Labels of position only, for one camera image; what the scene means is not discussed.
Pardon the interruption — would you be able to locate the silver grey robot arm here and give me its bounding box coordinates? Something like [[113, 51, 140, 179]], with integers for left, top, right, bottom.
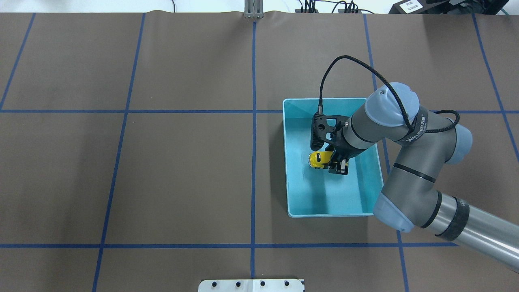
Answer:
[[311, 82, 519, 272]]

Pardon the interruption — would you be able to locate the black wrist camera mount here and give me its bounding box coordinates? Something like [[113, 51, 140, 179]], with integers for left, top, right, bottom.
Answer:
[[310, 113, 349, 151]]

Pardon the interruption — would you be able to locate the black braided left cable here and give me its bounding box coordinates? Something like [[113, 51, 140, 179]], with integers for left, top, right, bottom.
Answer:
[[316, 55, 460, 134]]

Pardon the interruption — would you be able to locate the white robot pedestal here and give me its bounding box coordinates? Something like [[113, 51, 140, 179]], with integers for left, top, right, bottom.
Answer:
[[198, 279, 305, 292]]

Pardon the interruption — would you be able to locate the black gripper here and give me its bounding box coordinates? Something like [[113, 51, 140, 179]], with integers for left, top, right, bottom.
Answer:
[[320, 124, 369, 176]]

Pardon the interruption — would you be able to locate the aluminium frame post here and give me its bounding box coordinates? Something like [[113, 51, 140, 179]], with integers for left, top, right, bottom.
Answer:
[[244, 0, 264, 19]]

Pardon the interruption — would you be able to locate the yellow beetle toy car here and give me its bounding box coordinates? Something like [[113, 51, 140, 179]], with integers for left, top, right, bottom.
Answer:
[[309, 151, 336, 169]]

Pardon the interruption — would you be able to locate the teal plastic bin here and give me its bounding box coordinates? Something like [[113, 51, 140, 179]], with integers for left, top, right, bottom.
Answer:
[[283, 98, 383, 218]]

